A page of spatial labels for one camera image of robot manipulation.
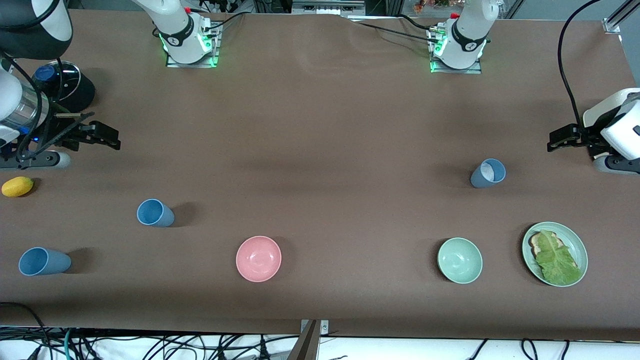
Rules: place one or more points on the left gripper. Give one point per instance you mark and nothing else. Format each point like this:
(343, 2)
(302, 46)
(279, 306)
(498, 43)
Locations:
(586, 136)

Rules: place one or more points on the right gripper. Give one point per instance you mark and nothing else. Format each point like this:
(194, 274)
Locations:
(67, 138)

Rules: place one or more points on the blue plastic cup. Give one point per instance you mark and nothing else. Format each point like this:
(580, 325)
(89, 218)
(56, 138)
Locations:
(484, 176)
(152, 212)
(42, 261)

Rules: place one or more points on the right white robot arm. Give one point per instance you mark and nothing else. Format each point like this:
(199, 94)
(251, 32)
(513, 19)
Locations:
(180, 30)

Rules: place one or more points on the yellow lemon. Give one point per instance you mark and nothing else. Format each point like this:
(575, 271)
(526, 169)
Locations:
(17, 186)

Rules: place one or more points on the toasted bread slice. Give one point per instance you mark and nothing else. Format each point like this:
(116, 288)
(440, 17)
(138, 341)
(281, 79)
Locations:
(536, 244)

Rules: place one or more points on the mint green plate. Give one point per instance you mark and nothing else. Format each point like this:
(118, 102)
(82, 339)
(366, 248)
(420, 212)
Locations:
(580, 250)

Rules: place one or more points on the green lettuce leaf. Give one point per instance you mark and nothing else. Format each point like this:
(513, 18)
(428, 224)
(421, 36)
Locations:
(557, 262)

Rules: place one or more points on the mint green bowl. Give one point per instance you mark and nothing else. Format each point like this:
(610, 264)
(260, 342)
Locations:
(460, 260)

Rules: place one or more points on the pink bowl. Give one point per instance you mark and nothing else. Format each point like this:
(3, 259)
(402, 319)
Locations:
(258, 259)

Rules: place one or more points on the dark angled bar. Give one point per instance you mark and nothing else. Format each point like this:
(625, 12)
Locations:
(307, 345)

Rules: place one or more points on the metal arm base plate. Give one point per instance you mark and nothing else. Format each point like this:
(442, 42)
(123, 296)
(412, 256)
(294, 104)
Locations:
(460, 71)
(192, 65)

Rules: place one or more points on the aluminium frame crossbar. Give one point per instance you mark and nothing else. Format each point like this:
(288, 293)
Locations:
(325, 7)

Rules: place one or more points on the small metal bracket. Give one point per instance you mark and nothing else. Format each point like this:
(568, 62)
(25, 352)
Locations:
(325, 327)

